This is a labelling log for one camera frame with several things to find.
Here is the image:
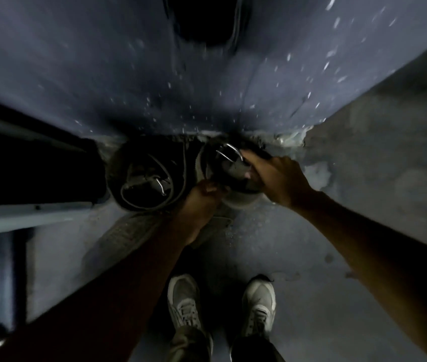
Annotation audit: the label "person's left forearm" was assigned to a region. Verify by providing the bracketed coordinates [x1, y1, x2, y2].
[0, 218, 196, 362]

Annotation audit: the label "person's left hand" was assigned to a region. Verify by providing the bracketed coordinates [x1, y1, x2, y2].
[174, 181, 230, 246]

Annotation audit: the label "dark bucket with wire handle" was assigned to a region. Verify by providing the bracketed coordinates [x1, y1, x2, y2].
[106, 137, 203, 212]

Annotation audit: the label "light grey bucket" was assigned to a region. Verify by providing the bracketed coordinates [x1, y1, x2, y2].
[196, 141, 271, 210]

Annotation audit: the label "white right shoe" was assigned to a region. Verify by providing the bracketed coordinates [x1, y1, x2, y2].
[241, 276, 276, 339]

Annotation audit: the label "white left shoe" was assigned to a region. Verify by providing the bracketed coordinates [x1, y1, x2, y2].
[167, 274, 208, 338]

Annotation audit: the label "person's right forearm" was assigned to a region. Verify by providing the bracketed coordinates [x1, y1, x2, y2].
[296, 190, 427, 362]

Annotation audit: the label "dark trousers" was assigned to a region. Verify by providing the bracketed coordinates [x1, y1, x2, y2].
[165, 326, 286, 362]

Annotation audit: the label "person's right hand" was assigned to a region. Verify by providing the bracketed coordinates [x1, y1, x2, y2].
[240, 149, 318, 212]

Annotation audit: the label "white shoe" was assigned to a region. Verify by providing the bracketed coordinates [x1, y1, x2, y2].
[241, 276, 276, 339]
[167, 274, 208, 338]

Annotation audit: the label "dark cabinet with pale ledge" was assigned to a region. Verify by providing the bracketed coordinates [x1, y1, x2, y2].
[0, 92, 109, 238]

